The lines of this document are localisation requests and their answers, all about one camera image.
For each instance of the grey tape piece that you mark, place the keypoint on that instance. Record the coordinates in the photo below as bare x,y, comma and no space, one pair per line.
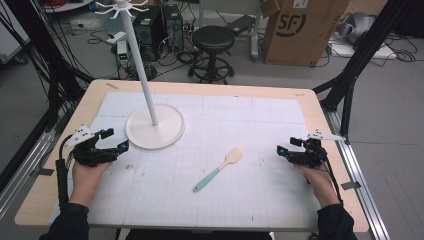
41,172
350,185

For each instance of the white table leg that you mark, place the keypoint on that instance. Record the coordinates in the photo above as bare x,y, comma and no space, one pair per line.
255,33

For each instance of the black computer tower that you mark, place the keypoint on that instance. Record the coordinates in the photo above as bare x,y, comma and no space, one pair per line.
173,28
148,33

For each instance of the white grid mat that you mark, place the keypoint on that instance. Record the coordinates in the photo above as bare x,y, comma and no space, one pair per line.
213,186

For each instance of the white power supply unit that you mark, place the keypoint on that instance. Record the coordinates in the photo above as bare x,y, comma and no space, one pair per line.
122,53

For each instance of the large cardboard box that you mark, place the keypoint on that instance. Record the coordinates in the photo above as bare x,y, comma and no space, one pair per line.
300,40

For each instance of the person's left hand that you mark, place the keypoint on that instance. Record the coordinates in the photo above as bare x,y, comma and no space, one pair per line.
87,181

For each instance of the black flat device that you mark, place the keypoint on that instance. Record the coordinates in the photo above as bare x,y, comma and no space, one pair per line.
240,24

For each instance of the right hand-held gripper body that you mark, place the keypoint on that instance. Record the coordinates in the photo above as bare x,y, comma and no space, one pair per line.
308,155

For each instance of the white power strip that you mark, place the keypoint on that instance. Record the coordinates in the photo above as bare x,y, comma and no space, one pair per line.
116,37

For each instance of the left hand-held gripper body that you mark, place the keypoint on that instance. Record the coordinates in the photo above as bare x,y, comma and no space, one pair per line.
90,154

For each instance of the black round stool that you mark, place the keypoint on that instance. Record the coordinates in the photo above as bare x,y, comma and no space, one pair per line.
213,39

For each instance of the aluminium rail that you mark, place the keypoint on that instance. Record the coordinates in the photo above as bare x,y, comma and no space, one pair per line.
20,173
358,180

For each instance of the black metal frame strut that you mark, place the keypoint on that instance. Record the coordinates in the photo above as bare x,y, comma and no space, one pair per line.
50,50
360,56

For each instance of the grey plastic-wrapped object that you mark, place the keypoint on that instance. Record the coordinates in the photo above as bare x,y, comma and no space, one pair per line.
355,26

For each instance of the white hook stand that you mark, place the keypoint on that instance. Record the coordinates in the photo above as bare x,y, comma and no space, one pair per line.
155,128

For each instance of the person's right hand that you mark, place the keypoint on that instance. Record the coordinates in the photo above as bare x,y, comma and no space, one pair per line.
318,185

